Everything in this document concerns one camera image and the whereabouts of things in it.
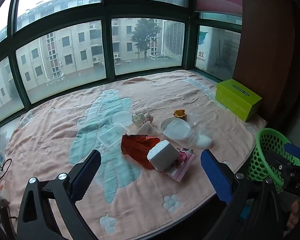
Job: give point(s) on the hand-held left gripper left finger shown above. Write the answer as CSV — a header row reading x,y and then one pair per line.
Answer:
x,y
86,175

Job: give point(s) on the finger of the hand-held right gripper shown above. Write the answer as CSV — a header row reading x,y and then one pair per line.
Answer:
x,y
293,150
277,158

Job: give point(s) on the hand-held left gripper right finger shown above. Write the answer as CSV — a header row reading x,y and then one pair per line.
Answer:
x,y
216,175

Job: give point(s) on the green perforated plastic basket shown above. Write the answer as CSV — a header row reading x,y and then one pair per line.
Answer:
x,y
262,155

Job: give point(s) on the pink snack packet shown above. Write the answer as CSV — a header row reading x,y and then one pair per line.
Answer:
x,y
183,165

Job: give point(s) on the clear rectangular plastic container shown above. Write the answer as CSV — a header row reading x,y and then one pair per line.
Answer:
x,y
112,138

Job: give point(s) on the red wrapper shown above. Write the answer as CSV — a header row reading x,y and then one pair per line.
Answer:
x,y
135,147

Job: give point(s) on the white foam block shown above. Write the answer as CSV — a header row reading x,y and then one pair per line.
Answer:
x,y
162,155

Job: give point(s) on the white paper piece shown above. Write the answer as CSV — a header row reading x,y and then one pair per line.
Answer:
x,y
144,128

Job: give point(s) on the paper wad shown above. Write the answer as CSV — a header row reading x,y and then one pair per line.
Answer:
x,y
140,118

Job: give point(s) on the person's right hand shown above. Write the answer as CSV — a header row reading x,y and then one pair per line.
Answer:
x,y
296,212

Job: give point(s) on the clear plastic cup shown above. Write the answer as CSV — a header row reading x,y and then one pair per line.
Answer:
x,y
195,120
203,140

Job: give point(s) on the pink printed blanket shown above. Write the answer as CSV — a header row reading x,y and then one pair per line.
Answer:
x,y
52,130

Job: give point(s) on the clear round plastic lid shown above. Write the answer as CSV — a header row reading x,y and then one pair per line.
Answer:
x,y
121,118

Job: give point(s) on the green cardboard box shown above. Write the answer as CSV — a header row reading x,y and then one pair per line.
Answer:
x,y
236,100

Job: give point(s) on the orange plastic piece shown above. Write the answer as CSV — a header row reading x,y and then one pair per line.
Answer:
x,y
180,113

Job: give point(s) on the white power strip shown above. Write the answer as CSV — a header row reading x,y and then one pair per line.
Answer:
x,y
0,160

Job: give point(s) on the brown wooden wardrobe panel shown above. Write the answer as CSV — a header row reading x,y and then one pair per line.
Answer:
x,y
272,42

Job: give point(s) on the green window frame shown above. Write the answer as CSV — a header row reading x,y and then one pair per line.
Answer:
x,y
106,50

